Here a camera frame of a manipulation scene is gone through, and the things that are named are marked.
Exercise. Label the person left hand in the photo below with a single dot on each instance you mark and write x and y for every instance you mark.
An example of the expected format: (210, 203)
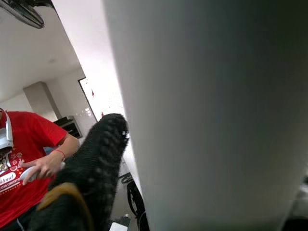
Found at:
(47, 166)

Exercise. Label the yellow rubber band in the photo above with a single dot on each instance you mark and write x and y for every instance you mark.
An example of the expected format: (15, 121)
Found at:
(65, 195)

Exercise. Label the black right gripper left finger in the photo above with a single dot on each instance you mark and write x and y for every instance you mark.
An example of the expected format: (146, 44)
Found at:
(96, 168)

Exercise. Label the white plastic table leg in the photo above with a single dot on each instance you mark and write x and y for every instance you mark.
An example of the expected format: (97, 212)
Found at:
(204, 108)

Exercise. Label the white VR headset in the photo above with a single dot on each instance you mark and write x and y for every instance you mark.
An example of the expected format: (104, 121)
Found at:
(6, 134)

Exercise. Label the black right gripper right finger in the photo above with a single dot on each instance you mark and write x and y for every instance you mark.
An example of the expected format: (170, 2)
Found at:
(298, 225)

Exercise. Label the white handheld controller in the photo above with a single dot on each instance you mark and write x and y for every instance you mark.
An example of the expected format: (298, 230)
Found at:
(29, 175)

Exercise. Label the black ceiling fan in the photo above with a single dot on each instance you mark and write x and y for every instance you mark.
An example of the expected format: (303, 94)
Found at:
(26, 12)

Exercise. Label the black oven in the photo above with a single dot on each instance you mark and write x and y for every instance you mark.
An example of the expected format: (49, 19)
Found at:
(69, 126)

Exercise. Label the person in red shirt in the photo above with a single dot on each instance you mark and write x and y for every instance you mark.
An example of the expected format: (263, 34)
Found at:
(29, 134)

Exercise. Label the black door frame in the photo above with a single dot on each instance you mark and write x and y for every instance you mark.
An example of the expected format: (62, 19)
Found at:
(83, 91)

